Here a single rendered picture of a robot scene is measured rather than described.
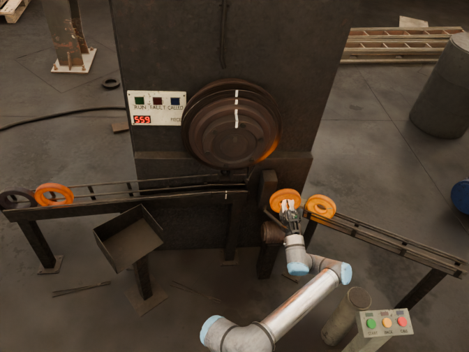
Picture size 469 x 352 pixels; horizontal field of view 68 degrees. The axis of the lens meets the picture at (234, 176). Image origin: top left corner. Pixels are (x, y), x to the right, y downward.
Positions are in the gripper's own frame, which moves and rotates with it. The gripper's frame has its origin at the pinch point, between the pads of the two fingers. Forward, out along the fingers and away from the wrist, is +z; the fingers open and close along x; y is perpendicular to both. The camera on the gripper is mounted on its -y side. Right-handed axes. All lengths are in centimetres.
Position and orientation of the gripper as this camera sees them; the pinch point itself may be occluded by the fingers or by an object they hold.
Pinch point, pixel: (286, 198)
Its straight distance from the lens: 174.3
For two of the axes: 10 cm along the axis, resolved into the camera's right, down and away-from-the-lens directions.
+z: -0.7, -8.9, 4.6
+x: -9.9, 0.0, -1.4
